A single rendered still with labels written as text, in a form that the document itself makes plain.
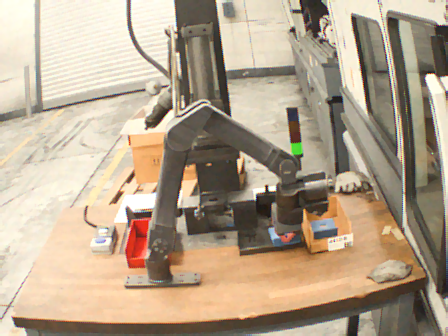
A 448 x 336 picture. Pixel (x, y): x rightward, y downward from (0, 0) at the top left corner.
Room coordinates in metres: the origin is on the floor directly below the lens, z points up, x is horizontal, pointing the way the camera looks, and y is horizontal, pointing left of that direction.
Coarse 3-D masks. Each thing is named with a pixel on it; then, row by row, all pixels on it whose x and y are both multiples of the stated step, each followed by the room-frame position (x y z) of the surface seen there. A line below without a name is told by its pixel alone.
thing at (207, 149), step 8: (200, 136) 1.97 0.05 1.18; (208, 136) 1.96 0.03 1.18; (200, 144) 1.96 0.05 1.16; (208, 144) 1.97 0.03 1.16; (216, 144) 1.99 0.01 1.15; (224, 144) 1.99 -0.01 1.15; (192, 152) 1.98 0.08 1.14; (200, 152) 1.97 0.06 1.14; (208, 152) 1.97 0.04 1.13; (216, 152) 1.97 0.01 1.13; (224, 152) 1.97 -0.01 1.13; (232, 152) 1.97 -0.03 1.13; (192, 160) 1.98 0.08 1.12; (200, 160) 1.97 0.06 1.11; (208, 160) 1.97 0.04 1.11; (216, 160) 1.97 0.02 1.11; (224, 160) 1.97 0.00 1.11; (232, 160) 2.05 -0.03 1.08
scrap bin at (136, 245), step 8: (136, 224) 1.98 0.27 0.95; (144, 224) 1.98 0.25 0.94; (136, 232) 1.98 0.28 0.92; (144, 232) 1.98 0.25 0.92; (128, 240) 1.82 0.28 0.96; (136, 240) 1.95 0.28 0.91; (144, 240) 1.95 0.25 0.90; (128, 248) 1.79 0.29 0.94; (136, 248) 1.89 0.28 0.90; (144, 248) 1.88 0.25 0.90; (128, 256) 1.76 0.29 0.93; (136, 256) 1.82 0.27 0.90; (168, 256) 1.74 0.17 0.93; (128, 264) 1.74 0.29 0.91; (136, 264) 1.74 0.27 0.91; (144, 264) 1.74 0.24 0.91
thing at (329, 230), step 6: (312, 222) 1.92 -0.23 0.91; (318, 222) 1.91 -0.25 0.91; (324, 222) 1.90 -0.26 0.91; (330, 222) 1.89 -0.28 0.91; (312, 228) 1.87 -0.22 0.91; (318, 228) 1.86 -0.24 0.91; (324, 228) 1.85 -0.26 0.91; (330, 228) 1.77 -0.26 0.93; (336, 228) 1.77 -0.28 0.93; (318, 234) 1.78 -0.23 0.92; (324, 234) 1.78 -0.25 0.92; (330, 234) 1.78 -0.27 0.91; (336, 234) 1.78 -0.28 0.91
